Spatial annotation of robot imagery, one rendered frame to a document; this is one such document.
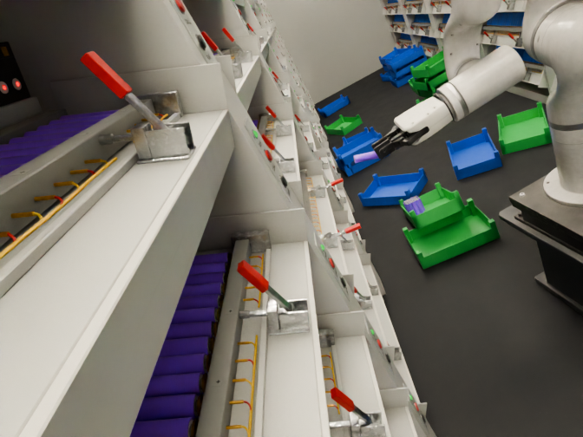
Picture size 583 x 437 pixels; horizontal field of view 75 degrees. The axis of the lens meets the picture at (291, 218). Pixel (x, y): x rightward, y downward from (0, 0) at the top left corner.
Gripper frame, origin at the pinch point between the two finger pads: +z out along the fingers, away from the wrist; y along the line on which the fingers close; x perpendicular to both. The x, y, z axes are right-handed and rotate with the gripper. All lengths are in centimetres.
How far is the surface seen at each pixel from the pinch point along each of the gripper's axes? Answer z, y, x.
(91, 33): 20, 40, -46
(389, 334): 26, 4, 48
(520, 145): -56, -86, 73
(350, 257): 24.2, -8.7, 27.6
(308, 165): 21.2, -29.9, 3.4
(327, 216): 20.5, -1.3, 8.0
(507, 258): -16, -23, 70
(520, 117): -70, -112, 75
